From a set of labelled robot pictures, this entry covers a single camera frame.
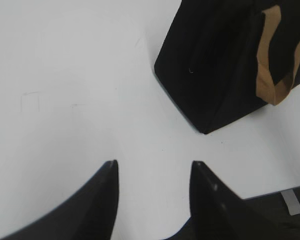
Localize black tote bag tan handles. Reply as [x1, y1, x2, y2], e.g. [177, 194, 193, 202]
[154, 0, 300, 134]

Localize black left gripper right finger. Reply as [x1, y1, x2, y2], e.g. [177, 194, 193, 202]
[170, 161, 300, 240]

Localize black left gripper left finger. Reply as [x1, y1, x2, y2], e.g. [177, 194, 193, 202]
[5, 160, 119, 240]

